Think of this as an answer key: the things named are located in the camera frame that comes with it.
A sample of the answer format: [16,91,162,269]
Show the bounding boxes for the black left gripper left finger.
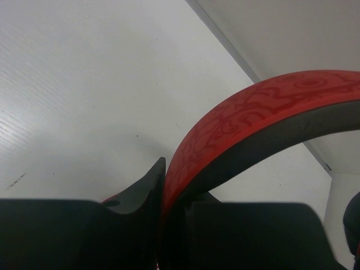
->
[1,157,166,269]

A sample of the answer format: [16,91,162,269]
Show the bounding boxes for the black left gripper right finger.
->
[163,195,342,269]

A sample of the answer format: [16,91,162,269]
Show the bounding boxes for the red black headphones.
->
[156,70,359,269]

